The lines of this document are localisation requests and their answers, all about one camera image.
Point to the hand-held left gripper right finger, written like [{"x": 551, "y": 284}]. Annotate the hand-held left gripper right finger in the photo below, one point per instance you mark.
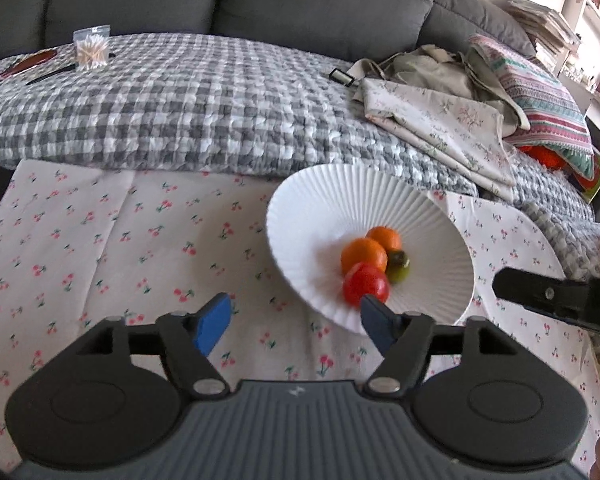
[{"x": 377, "y": 327}]

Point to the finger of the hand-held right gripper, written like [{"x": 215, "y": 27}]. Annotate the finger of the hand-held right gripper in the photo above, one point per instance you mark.
[{"x": 540, "y": 290}]

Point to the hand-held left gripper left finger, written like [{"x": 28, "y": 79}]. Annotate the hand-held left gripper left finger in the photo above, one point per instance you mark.
[{"x": 212, "y": 322}]

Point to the red tomato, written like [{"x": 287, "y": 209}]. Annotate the red tomato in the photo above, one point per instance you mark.
[{"x": 365, "y": 282}]

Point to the green brown fruit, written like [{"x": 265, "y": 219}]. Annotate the green brown fruit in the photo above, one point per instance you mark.
[{"x": 397, "y": 270}]

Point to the large orange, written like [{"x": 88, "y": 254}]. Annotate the large orange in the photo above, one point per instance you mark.
[{"x": 362, "y": 255}]

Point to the small orange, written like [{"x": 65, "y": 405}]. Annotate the small orange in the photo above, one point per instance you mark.
[{"x": 385, "y": 237}]

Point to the white ribbed plate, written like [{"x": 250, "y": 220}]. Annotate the white ribbed plate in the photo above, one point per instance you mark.
[{"x": 330, "y": 210}]

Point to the green book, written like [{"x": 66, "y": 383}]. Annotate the green book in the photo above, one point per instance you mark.
[{"x": 595, "y": 180}]

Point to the cherry print cloth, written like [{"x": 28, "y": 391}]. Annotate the cherry print cloth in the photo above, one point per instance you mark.
[{"x": 105, "y": 260}]

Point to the orange knitted item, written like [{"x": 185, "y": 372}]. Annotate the orange knitted item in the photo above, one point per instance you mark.
[{"x": 545, "y": 157}]

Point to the striped pillow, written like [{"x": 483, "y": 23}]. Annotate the striped pillow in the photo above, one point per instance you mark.
[{"x": 540, "y": 90}]

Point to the floral beige cloth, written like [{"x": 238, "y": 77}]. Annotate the floral beige cloth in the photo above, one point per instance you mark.
[{"x": 430, "y": 115}]

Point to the grey checked blanket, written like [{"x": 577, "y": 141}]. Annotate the grey checked blanket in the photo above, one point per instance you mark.
[{"x": 180, "y": 100}]

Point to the beige bag with buckle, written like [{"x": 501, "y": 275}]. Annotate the beige bag with buckle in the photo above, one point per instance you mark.
[{"x": 430, "y": 67}]

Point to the stack of papers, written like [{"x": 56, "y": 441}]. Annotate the stack of papers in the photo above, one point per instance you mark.
[{"x": 545, "y": 20}]

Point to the black pen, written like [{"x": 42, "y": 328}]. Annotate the black pen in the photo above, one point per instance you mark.
[{"x": 50, "y": 74}]

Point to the bag of cotton swabs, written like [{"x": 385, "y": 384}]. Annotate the bag of cotton swabs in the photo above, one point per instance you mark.
[{"x": 91, "y": 50}]

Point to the red brown dish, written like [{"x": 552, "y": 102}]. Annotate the red brown dish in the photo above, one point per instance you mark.
[{"x": 35, "y": 59}]

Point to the grey sofa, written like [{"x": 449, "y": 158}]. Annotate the grey sofa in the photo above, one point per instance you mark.
[{"x": 305, "y": 0}]

